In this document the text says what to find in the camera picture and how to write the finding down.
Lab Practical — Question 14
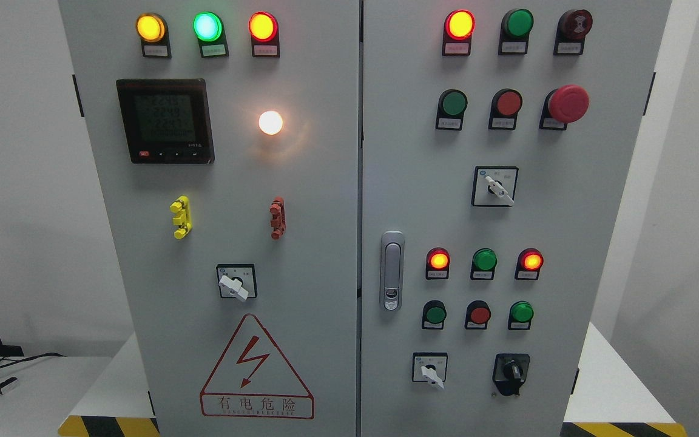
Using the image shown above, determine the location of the red lit indicator top right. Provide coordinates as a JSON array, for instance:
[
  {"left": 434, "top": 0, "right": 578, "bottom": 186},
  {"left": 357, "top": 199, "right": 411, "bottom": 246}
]
[{"left": 442, "top": 9, "right": 476, "bottom": 57}]

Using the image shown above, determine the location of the red emergency stop button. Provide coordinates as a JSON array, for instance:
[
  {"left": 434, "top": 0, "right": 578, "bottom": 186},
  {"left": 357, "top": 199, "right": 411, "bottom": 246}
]
[{"left": 539, "top": 84, "right": 590, "bottom": 132}]

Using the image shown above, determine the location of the silver door lock handle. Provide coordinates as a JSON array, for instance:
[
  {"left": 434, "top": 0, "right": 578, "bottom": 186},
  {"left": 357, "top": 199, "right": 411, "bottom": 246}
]
[{"left": 380, "top": 231, "right": 405, "bottom": 311}]

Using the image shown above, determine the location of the small white usb adapter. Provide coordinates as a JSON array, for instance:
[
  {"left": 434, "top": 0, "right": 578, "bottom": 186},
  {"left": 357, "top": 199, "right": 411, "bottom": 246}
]
[{"left": 0, "top": 376, "right": 19, "bottom": 396}]

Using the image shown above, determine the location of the red push button lower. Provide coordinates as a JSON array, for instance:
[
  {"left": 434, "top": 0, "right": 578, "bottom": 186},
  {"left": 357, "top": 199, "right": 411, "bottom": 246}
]
[{"left": 464, "top": 300, "right": 491, "bottom": 330}]

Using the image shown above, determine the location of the red high voltage warning sticker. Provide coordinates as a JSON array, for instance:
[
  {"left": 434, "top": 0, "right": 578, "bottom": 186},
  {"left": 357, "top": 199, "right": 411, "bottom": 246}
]
[{"left": 200, "top": 313, "right": 314, "bottom": 419}]

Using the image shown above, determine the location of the green push button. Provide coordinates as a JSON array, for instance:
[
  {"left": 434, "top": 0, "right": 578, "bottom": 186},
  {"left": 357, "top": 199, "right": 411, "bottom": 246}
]
[
  {"left": 421, "top": 300, "right": 447, "bottom": 330},
  {"left": 435, "top": 89, "right": 468, "bottom": 130}
]

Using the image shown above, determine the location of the yellow terminal connector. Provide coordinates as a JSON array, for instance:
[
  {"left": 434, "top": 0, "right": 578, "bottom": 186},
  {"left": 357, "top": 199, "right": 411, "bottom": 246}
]
[{"left": 169, "top": 195, "right": 192, "bottom": 240}]

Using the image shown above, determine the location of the white selector switch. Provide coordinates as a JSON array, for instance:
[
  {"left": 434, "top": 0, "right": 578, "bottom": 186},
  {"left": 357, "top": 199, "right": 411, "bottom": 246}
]
[
  {"left": 411, "top": 352, "right": 448, "bottom": 390},
  {"left": 471, "top": 166, "right": 519, "bottom": 207}
]

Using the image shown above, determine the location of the dark red buzzer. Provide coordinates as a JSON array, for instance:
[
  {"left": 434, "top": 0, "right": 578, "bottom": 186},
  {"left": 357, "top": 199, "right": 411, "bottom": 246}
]
[{"left": 553, "top": 9, "right": 593, "bottom": 56}]

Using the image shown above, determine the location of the green indicator light top right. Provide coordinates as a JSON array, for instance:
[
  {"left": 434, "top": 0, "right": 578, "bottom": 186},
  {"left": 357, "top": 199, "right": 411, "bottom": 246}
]
[{"left": 498, "top": 8, "right": 535, "bottom": 55}]

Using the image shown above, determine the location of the green indicator bottom right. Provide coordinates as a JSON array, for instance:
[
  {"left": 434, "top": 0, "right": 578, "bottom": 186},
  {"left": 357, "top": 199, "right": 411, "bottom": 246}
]
[{"left": 507, "top": 300, "right": 535, "bottom": 330}]

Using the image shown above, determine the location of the white selector switch upper right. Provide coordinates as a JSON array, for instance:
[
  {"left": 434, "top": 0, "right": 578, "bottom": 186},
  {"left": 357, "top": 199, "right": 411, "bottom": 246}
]
[{"left": 471, "top": 166, "right": 519, "bottom": 207}]

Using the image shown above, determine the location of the green indicator light lower middle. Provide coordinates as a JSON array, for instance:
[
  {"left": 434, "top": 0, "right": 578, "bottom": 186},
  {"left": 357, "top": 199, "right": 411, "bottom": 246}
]
[{"left": 470, "top": 247, "right": 498, "bottom": 280}]

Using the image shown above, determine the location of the red lit indicator lower right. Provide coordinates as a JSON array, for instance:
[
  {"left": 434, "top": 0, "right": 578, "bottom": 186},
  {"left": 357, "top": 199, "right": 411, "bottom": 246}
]
[{"left": 514, "top": 247, "right": 544, "bottom": 280}]

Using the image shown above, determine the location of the red lit indicator lower left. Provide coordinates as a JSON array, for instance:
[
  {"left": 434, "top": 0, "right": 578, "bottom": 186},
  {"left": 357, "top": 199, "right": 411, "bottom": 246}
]
[{"left": 425, "top": 247, "right": 450, "bottom": 280}]

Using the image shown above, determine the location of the black cable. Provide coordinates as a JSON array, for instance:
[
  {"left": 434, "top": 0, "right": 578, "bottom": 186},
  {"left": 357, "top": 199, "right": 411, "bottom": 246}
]
[{"left": 0, "top": 352, "right": 66, "bottom": 383}]

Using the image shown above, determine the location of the red push button upper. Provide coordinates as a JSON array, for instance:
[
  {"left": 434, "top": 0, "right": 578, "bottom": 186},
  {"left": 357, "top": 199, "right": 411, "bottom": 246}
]
[{"left": 488, "top": 88, "right": 522, "bottom": 130}]

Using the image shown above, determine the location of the red push button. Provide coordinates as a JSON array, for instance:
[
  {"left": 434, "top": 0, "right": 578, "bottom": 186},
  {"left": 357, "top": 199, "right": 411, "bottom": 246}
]
[
  {"left": 464, "top": 300, "right": 491, "bottom": 330},
  {"left": 488, "top": 88, "right": 522, "bottom": 130}
]

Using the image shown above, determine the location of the green push button lower left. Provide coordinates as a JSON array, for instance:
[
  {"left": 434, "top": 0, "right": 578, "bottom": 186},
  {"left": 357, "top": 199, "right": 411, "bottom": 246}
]
[{"left": 421, "top": 300, "right": 447, "bottom": 330}]

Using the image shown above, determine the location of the grey electrical cabinet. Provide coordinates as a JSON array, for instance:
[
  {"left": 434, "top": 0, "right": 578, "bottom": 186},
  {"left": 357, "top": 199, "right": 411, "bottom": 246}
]
[{"left": 59, "top": 1, "right": 670, "bottom": 436}]

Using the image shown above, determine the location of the white glowing lamp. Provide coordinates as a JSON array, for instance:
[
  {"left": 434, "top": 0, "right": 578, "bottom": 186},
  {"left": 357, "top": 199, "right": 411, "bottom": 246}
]
[{"left": 258, "top": 110, "right": 284, "bottom": 136}]

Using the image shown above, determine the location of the yellow indicator light top left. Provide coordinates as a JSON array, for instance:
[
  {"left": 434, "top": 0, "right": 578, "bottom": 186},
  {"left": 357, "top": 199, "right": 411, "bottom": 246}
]
[{"left": 136, "top": 12, "right": 171, "bottom": 59}]

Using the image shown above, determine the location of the red terminal connector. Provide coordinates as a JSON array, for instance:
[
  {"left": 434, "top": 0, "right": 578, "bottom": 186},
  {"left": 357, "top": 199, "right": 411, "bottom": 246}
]
[{"left": 269, "top": 196, "right": 286, "bottom": 240}]

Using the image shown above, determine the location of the black rotary knob switch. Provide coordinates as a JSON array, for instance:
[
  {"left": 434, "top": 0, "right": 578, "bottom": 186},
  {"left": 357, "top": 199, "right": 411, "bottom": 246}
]
[{"left": 493, "top": 353, "right": 530, "bottom": 396}]

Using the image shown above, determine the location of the green lit indicator light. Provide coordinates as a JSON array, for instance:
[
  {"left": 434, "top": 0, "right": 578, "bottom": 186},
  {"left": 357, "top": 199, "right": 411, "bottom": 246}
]
[{"left": 192, "top": 11, "right": 229, "bottom": 58}]

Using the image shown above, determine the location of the red lit indicator light left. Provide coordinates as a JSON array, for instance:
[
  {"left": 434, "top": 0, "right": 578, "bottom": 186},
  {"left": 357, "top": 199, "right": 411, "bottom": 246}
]
[{"left": 249, "top": 11, "right": 280, "bottom": 58}]

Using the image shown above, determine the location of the green push button upper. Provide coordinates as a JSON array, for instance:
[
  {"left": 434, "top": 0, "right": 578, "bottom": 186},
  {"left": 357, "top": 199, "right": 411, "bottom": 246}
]
[{"left": 435, "top": 89, "right": 468, "bottom": 130}]

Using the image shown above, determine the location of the black digital power meter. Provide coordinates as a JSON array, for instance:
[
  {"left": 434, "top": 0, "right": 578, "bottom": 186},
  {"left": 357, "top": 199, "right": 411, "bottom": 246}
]
[{"left": 116, "top": 78, "right": 215, "bottom": 165}]

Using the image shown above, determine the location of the white selector switch lower right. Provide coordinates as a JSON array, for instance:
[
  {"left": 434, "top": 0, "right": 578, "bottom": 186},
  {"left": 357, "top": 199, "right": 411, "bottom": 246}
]
[{"left": 411, "top": 352, "right": 448, "bottom": 390}]

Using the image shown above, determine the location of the white selector switch left door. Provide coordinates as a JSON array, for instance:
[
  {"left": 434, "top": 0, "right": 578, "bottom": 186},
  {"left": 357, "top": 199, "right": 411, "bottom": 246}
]
[{"left": 216, "top": 263, "right": 258, "bottom": 302}]

